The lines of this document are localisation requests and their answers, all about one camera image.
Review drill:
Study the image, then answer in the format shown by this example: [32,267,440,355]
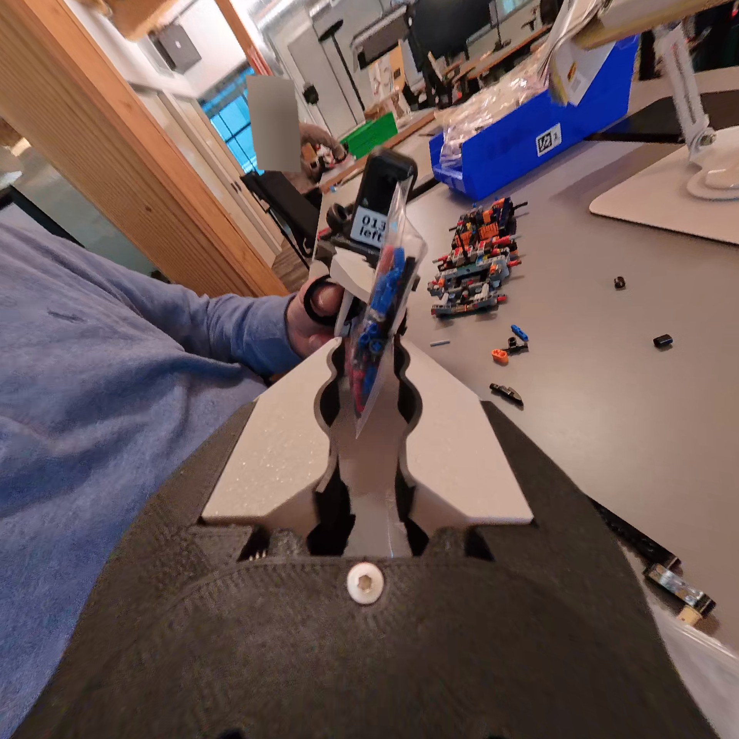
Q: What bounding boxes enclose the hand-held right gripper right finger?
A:
[394,339,534,556]

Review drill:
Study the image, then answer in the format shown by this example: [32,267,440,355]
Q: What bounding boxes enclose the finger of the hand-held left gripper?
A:
[328,253,382,296]

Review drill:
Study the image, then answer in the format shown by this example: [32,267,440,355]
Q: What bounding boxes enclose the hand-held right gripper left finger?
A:
[201,338,356,555]

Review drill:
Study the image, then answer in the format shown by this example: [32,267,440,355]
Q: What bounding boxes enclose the small clear bag lego pins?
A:
[345,185,429,441]

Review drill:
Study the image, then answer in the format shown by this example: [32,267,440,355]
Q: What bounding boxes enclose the lego car chassis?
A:
[427,196,529,318]

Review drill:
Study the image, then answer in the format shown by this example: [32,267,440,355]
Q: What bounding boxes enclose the black lego rack assembly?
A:
[589,499,718,630]

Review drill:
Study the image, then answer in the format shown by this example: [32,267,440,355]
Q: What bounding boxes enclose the person's left hand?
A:
[286,277,347,360]

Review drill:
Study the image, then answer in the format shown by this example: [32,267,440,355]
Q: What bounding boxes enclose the green box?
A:
[339,112,400,160]

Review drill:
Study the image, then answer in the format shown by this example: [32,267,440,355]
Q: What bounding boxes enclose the black chair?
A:
[241,170,325,268]

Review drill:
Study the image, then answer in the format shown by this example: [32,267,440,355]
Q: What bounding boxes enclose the pile of clear plastic bags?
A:
[439,72,558,169]

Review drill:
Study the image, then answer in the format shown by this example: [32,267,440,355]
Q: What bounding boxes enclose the blue storage bin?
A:
[428,35,640,200]

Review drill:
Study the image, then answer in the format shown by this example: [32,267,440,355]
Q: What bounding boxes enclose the paper booklet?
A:
[540,0,604,108]

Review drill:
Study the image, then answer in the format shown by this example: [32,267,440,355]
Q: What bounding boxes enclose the white monitor stand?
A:
[589,23,739,247]

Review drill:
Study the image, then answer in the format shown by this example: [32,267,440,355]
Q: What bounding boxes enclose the white instruction booklet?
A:
[572,0,719,53]

